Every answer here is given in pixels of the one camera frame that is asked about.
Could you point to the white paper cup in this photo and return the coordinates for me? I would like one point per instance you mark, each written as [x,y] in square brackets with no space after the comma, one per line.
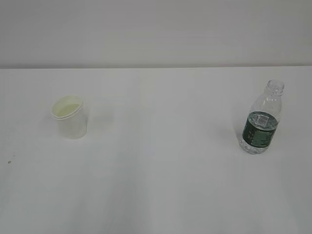
[69,115]

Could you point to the clear water bottle green label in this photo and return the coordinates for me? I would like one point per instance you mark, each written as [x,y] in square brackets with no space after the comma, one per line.
[263,119]

